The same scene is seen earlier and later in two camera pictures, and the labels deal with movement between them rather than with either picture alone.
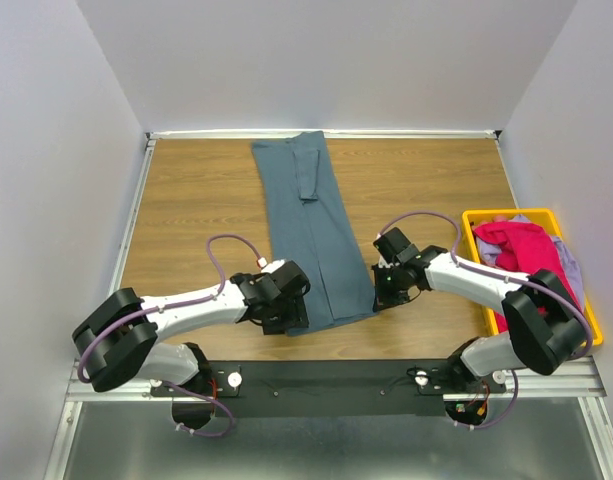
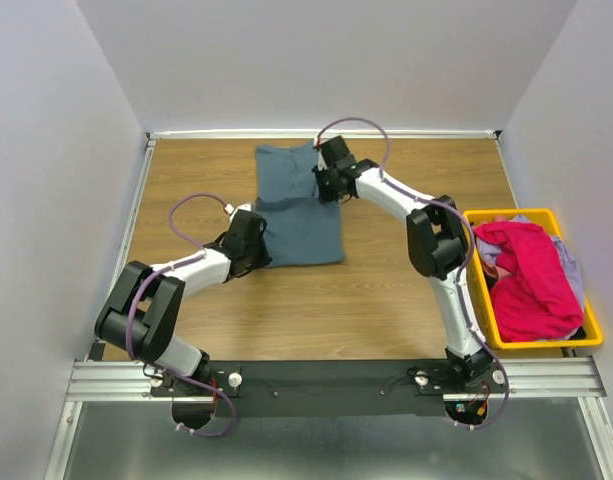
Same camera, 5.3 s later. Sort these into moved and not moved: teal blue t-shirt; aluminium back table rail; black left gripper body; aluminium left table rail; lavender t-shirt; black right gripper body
Moved: black left gripper body; black right gripper body; teal blue t-shirt
Not moved: aluminium back table rail; aluminium left table rail; lavender t-shirt
